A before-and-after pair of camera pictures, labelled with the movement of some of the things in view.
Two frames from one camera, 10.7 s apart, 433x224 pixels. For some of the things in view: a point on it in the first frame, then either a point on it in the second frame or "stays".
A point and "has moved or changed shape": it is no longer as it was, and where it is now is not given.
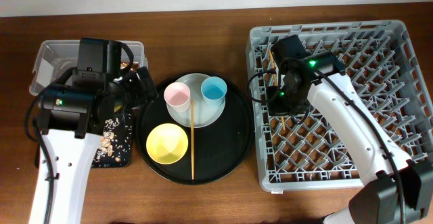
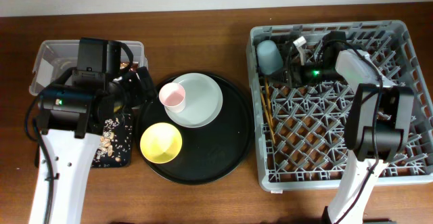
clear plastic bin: x=54 y=57 stays
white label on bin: x=44 y=74 stays
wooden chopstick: x=275 y=84 to x=269 y=101
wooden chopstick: x=192 y=124 to x=267 y=117
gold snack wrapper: x=124 y=65 stays
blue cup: x=214 y=91 to x=269 y=57
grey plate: x=203 y=115 stays
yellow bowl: x=166 y=143 has moved or changed shape
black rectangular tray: x=114 y=147 stays
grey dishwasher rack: x=381 y=63 stays
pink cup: x=177 y=97 has moved or changed shape
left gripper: x=143 y=82 stays
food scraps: x=115 y=142 stays
